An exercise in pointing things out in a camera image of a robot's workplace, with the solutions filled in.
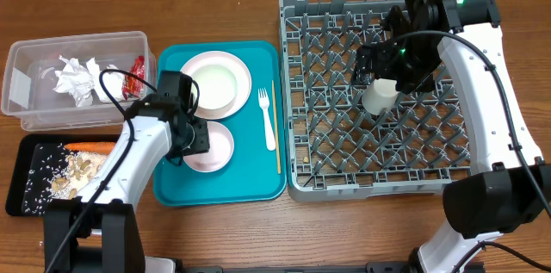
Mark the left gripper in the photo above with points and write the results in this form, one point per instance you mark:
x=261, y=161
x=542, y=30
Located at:
x=202, y=143

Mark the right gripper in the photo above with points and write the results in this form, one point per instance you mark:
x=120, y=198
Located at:
x=388, y=57

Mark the pink bowl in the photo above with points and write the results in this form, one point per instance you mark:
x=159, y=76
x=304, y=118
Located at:
x=219, y=153

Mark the white paper cup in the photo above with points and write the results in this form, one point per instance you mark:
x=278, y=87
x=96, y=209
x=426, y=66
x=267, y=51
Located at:
x=379, y=96

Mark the small white plate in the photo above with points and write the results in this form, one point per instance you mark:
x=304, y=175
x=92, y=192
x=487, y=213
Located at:
x=217, y=86

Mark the red snack wrapper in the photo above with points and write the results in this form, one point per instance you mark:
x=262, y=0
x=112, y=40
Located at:
x=132, y=87

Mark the white napkin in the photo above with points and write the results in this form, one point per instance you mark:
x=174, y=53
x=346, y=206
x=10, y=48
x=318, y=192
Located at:
x=112, y=81

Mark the orange carrot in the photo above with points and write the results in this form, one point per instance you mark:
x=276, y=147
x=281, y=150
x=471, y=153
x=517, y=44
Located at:
x=95, y=147

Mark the white tissue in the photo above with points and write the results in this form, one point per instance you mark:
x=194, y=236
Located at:
x=76, y=81

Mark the rice and peanuts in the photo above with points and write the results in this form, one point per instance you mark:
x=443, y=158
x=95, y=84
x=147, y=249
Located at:
x=83, y=166

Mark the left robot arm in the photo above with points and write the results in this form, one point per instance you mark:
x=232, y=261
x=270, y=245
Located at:
x=96, y=231

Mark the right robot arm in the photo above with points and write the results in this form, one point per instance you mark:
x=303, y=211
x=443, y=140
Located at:
x=510, y=180

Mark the grey dishwasher rack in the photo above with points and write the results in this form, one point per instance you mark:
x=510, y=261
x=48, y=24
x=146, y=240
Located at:
x=336, y=149

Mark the large pink plate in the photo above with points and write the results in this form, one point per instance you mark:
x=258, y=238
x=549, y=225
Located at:
x=240, y=71

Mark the teal serving tray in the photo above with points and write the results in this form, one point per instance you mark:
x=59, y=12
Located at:
x=253, y=173

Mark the white plastic fork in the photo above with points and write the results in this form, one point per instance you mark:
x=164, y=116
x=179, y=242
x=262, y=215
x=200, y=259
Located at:
x=263, y=100

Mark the wooden chopstick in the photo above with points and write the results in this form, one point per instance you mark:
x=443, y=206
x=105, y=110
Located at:
x=277, y=148

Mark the clear plastic bin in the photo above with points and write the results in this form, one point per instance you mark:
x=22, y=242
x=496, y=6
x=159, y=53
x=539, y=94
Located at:
x=30, y=78

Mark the black tray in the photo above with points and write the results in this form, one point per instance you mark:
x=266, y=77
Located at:
x=41, y=159

